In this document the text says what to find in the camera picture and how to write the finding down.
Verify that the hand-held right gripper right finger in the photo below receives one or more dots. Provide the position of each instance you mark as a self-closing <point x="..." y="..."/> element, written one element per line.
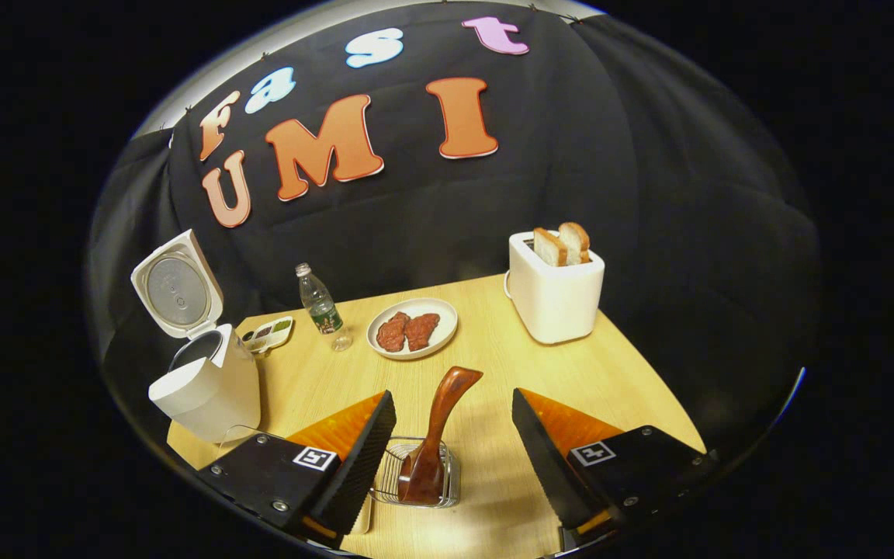
<point x="544" y="466"/>

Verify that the white round plate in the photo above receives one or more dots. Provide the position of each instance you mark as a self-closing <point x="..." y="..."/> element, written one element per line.
<point x="447" y="318"/>

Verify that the clear plastic water bottle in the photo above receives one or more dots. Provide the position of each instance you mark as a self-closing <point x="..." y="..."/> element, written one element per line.
<point x="323" y="310"/>

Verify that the brown wooden spoon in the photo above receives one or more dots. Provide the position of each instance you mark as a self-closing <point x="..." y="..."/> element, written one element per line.
<point x="439" y="419"/>

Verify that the toast slice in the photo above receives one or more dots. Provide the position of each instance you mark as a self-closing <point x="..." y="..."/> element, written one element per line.
<point x="549" y="248"/>
<point x="576" y="241"/>

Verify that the white rice cooker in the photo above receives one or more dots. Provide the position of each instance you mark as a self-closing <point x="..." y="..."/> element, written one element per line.
<point x="214" y="396"/>

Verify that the small white condiment tray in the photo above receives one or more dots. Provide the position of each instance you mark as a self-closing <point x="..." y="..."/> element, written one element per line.
<point x="268" y="334"/>

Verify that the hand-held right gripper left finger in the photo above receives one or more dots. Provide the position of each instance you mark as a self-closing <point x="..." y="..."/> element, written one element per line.
<point x="358" y="466"/>

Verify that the black backdrop cloth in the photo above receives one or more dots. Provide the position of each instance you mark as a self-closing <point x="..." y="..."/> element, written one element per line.
<point x="571" y="155"/>

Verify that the white toaster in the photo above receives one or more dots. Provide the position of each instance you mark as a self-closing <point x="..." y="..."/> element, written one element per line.
<point x="556" y="303"/>

